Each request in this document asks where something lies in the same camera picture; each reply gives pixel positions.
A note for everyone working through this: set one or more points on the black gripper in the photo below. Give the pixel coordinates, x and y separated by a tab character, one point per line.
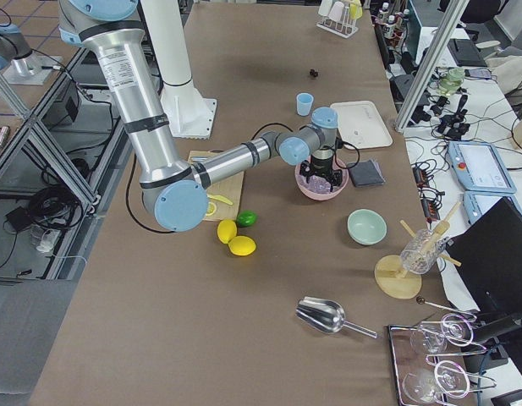
322	166

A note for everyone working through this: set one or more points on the pink bowl of ice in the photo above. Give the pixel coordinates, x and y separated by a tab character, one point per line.
319	187

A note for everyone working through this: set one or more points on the light blue plastic cup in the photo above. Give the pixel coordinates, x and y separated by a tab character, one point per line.
304	102

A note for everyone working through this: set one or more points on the wooden cup tree stand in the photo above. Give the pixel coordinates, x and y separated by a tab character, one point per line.
399	276

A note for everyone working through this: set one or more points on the metal ice scoop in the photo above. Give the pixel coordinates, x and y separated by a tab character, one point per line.
327	316

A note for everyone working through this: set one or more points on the pink cup on rack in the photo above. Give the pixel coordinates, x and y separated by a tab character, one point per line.
336	12

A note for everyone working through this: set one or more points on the white cup on rack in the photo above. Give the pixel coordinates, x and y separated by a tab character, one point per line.
325	8

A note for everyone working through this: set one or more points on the yellow cup on rack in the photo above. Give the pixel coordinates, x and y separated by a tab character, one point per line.
355	10

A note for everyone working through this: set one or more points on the grey folded cloth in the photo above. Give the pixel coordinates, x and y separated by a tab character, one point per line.
366	173

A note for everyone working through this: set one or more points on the cream rabbit tray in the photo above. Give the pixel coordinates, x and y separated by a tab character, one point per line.
360	124

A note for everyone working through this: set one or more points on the mint green bowl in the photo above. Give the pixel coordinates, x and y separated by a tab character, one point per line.
366	227

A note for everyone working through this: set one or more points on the green lime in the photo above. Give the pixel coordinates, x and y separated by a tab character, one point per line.
246	219

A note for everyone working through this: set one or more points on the wooden cutting board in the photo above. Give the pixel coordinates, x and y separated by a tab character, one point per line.
231	188

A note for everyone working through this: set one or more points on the yellow plastic knife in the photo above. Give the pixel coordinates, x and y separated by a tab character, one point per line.
221	198

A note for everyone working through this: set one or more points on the yellow lemon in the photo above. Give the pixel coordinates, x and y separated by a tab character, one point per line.
242	245
226	230

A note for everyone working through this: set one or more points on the lemon slice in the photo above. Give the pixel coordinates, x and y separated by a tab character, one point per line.
211	209

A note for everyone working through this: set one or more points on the glass mug on stand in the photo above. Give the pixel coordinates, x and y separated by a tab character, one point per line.
420	254

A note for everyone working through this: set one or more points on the blue teach pendant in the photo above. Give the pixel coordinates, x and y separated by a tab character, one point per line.
479	167
477	203

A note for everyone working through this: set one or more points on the wine glass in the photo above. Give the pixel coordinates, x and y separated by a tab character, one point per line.
433	337
446	382

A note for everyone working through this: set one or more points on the black glass tray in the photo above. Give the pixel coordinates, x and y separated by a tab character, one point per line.
406	360

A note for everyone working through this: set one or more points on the white camera pillar base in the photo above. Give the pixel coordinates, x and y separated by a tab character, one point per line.
190	114

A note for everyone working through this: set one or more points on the white wire cup rack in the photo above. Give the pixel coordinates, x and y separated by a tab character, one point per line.
343	29

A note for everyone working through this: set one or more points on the aluminium frame post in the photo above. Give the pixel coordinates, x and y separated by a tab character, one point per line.
428	63

